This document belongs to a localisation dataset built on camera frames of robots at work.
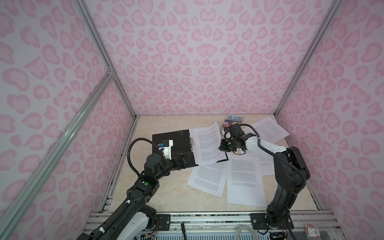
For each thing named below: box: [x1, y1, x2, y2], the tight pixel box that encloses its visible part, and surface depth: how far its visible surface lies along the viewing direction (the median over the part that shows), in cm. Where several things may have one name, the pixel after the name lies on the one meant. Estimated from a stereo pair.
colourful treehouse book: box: [220, 114, 244, 131], surface depth 116 cm
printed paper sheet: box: [189, 121, 228, 166], surface depth 103 cm
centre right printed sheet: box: [226, 155, 267, 208], surface depth 88 cm
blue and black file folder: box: [193, 152, 229, 166], surface depth 97 cm
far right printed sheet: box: [242, 116, 290, 144], surface depth 112 cm
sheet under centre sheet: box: [186, 161, 227, 198], surface depth 90 cm
